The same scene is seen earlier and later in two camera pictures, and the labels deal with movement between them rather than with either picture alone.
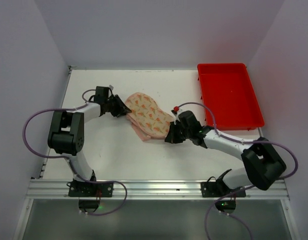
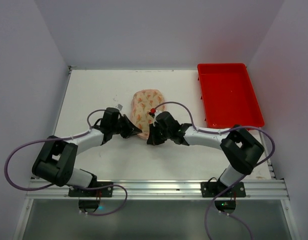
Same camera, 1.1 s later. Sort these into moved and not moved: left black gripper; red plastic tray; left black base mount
Moved: left black gripper
Not moved: left black base mount; red plastic tray
